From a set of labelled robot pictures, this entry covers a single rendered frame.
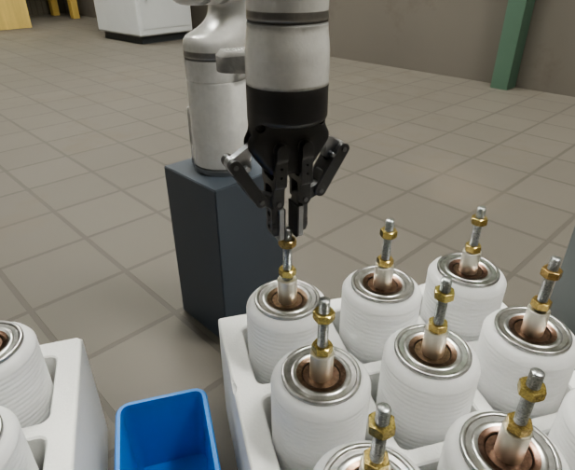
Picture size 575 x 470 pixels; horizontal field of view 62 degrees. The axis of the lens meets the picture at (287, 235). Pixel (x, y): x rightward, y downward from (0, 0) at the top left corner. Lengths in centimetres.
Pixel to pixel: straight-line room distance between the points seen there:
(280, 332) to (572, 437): 28
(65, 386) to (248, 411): 21
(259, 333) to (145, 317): 45
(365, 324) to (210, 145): 36
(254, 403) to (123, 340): 43
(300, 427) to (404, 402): 11
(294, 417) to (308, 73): 30
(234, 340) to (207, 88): 35
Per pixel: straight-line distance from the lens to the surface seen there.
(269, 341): 54
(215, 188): 71
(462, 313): 63
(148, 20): 435
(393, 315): 56
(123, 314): 98
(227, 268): 78
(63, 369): 63
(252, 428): 52
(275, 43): 41
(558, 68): 288
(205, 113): 73
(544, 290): 54
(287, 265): 52
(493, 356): 56
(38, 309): 106
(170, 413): 66
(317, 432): 46
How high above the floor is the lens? 59
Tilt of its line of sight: 30 degrees down
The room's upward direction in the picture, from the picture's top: straight up
